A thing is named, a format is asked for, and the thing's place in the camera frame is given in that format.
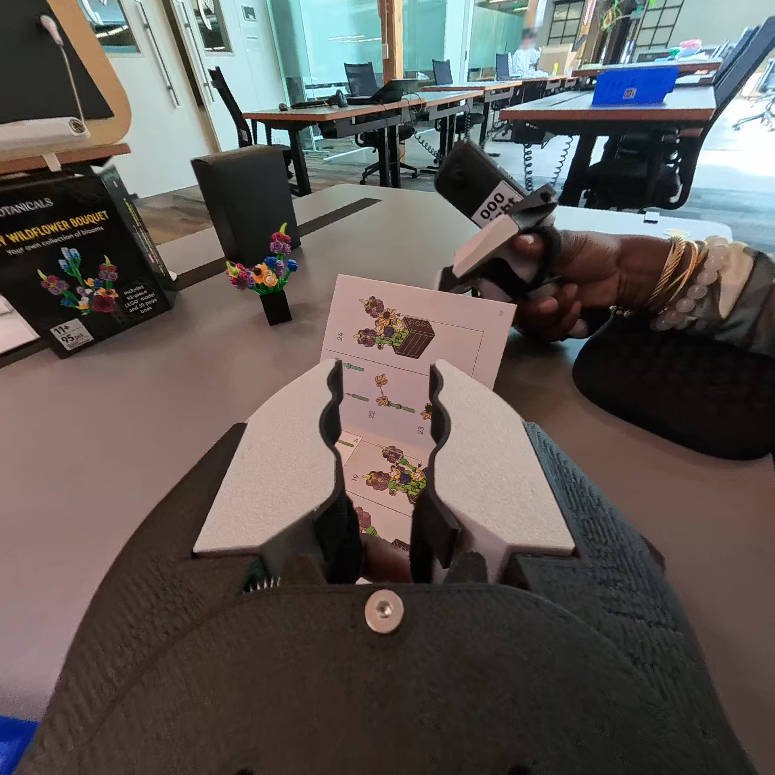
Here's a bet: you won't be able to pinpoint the blue bins on far desk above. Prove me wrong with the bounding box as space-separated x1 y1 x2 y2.
591 63 683 107

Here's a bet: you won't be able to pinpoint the plain black box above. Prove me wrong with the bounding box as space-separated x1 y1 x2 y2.
191 145 302 270

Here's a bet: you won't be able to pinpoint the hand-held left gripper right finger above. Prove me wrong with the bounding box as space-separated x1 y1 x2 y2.
410 360 577 584

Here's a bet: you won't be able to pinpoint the blue plastic bin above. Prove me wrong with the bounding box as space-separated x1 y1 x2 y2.
0 715 40 775

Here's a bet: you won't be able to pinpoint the lego instruction booklet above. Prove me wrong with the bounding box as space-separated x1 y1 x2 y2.
320 273 519 548

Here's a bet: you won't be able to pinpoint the black office chair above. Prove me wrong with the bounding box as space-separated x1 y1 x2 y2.
206 66 265 149

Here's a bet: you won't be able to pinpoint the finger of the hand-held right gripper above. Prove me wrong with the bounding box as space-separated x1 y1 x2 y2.
451 216 524 289

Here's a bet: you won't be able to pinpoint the black lego set box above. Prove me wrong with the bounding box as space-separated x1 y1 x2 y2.
0 164 178 359

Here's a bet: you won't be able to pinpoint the person's right forearm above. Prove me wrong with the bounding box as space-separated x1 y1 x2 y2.
722 247 775 359

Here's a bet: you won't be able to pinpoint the wood-framed dark screen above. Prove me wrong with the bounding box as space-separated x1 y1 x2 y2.
0 0 134 176

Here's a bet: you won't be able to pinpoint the long wooden desk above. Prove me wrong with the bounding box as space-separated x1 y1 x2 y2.
240 73 727 207

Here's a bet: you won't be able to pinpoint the person's right hand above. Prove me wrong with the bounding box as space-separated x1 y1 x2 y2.
507 228 664 344

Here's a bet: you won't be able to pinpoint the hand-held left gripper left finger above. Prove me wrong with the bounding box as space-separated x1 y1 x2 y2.
194 360 363 584

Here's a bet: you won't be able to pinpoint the lego flower model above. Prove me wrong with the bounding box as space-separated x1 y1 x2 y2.
224 222 300 327

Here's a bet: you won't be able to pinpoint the black honeycomb cushion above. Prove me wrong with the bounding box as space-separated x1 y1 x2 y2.
571 313 775 462

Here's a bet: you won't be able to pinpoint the white flat device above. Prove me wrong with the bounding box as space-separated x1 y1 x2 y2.
0 297 42 359

